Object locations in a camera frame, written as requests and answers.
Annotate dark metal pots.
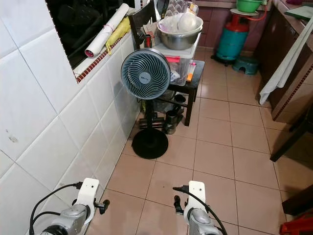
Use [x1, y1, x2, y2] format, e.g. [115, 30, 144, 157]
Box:
[156, 93, 187, 135]

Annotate red plastic stool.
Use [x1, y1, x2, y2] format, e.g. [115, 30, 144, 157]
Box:
[280, 215, 313, 235]

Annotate black furniture leg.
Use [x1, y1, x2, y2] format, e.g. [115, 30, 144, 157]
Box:
[270, 110, 313, 162]

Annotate grey standing fan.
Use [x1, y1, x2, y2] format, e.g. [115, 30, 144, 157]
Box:
[120, 48, 172, 160]

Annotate clear plastic storage box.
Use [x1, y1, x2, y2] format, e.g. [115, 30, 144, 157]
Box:
[153, 33, 202, 87]

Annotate small teal plastic stool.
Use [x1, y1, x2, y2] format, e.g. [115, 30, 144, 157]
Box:
[232, 56, 261, 75]

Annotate large steel mixing bowl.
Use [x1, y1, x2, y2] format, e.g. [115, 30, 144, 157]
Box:
[157, 14, 203, 51]

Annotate teal gas cylinder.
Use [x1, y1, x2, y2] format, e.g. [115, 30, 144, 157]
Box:
[213, 12, 250, 63]

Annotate yellow cloth bundle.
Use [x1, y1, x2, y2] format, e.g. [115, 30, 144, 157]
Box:
[106, 18, 132, 53]

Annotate rolled white paper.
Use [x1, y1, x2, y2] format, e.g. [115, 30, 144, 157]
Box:
[85, 3, 130, 58]

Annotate white hanging cloth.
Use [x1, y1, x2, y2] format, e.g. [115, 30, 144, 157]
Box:
[259, 27, 313, 106]

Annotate white plastic bag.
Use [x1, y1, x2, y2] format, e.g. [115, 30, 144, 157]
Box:
[159, 11, 200, 34]

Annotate black wooden chair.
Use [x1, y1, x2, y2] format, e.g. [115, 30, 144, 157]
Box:
[129, 1, 158, 51]

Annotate dark wooden cabinet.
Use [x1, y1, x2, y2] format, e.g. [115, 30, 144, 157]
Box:
[253, 0, 313, 123]

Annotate grey egg carton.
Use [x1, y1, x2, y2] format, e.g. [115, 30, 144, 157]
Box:
[166, 0, 200, 16]

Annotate green plastic basin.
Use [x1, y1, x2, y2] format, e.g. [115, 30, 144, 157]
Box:
[236, 0, 264, 13]

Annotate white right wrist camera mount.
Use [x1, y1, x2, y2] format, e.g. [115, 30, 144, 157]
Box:
[185, 181, 206, 222]

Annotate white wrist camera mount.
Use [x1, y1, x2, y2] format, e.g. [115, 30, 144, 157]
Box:
[76, 178, 100, 225]
[185, 181, 206, 222]

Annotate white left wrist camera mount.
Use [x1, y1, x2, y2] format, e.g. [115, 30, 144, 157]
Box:
[76, 178, 100, 225]

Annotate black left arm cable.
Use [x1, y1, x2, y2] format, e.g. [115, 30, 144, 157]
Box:
[29, 182, 83, 235]

